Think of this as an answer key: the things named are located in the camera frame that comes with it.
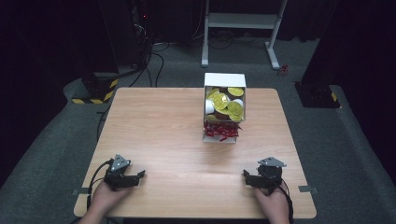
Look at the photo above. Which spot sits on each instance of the black pillar with striped base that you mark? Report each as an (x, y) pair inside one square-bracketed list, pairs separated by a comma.
[(99, 84)]

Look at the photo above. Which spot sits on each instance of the black pillar with dark base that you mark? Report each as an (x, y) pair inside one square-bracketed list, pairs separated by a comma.
[(320, 90)]

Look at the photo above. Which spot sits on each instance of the white metal stand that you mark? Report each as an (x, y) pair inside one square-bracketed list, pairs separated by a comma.
[(243, 20)]

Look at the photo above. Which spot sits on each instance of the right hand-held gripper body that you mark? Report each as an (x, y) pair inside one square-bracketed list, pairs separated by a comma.
[(270, 174)]

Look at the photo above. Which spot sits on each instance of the dark equipment rack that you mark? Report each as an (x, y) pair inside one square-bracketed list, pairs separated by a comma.
[(140, 31)]

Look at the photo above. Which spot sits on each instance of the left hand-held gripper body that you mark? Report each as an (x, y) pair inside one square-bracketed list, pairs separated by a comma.
[(117, 170)]

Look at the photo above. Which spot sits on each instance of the pile of gold-lidded cups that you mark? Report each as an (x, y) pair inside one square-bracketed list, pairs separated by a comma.
[(224, 104)]

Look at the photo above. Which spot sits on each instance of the white cardboard box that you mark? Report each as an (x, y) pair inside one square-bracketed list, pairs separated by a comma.
[(224, 80)]

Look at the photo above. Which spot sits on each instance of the grey tape strip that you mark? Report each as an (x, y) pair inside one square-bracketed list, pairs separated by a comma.
[(308, 188), (81, 191)]

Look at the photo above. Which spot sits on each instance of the small red floor object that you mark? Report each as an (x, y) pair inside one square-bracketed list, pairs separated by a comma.
[(282, 70)]

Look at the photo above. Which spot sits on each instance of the person's right hand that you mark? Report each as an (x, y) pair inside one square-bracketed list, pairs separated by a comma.
[(274, 203)]

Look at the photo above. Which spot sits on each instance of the person's left hand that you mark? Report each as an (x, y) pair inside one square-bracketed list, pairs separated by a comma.
[(106, 199)]

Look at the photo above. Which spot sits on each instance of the pile of red packets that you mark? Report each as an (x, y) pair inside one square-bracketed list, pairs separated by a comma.
[(221, 130)]

